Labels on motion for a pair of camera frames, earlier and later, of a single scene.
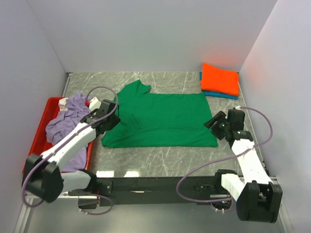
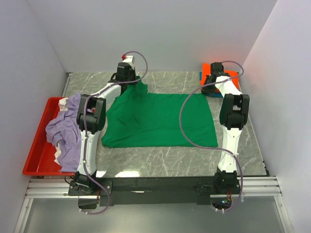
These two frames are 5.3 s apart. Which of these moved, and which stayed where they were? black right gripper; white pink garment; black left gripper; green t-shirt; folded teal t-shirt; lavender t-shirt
Moved: black right gripper; black left gripper
Stayed: white pink garment; lavender t-shirt; folded teal t-shirt; green t-shirt
